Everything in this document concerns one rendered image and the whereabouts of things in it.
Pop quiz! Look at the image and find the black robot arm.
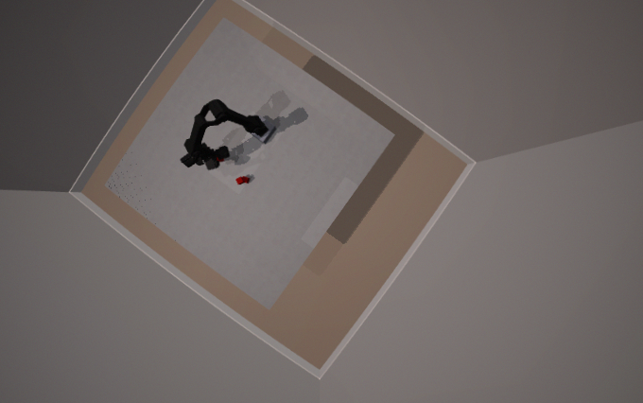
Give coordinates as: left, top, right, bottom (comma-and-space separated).
181, 99, 269, 170

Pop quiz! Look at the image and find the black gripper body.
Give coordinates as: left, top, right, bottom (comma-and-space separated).
196, 146, 229, 166

